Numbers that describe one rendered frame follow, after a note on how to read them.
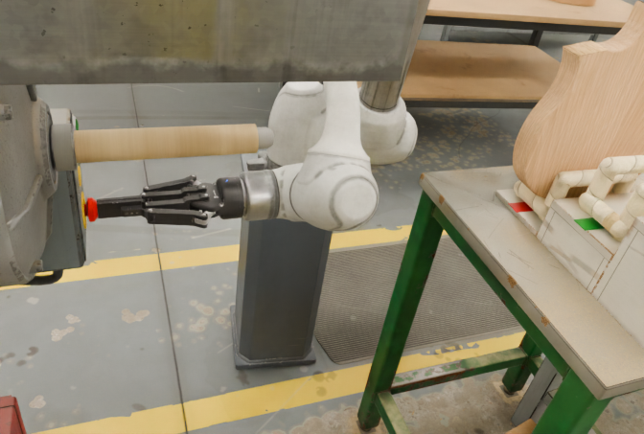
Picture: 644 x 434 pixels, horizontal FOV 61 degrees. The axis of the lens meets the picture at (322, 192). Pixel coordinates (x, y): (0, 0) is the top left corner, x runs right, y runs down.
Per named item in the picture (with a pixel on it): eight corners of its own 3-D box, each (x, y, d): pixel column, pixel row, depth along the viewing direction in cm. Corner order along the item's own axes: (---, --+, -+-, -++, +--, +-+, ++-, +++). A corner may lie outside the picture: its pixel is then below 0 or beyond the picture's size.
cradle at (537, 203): (540, 222, 110) (546, 209, 108) (508, 190, 119) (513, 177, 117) (554, 220, 111) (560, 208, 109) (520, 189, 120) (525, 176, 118)
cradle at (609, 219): (615, 242, 93) (624, 228, 91) (570, 203, 102) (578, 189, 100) (631, 240, 94) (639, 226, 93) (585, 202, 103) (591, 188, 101)
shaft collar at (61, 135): (52, 169, 51) (48, 120, 51) (57, 173, 55) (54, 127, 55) (76, 168, 52) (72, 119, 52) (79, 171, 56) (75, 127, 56)
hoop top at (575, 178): (559, 192, 106) (565, 177, 105) (549, 182, 109) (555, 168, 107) (636, 185, 113) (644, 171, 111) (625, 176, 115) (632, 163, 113)
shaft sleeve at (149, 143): (76, 161, 52) (73, 127, 53) (78, 164, 55) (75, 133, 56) (260, 150, 59) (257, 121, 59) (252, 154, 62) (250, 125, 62)
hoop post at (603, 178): (586, 215, 100) (609, 171, 95) (575, 204, 103) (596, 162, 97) (600, 213, 101) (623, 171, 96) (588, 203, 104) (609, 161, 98)
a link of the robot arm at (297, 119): (269, 137, 162) (276, 66, 150) (330, 146, 163) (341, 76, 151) (262, 165, 149) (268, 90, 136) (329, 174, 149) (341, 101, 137)
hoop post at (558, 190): (544, 223, 110) (563, 184, 105) (535, 214, 113) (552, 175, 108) (557, 221, 112) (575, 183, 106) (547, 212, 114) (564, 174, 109)
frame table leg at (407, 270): (360, 436, 170) (434, 199, 120) (355, 421, 174) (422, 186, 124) (377, 432, 172) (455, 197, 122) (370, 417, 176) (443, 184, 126)
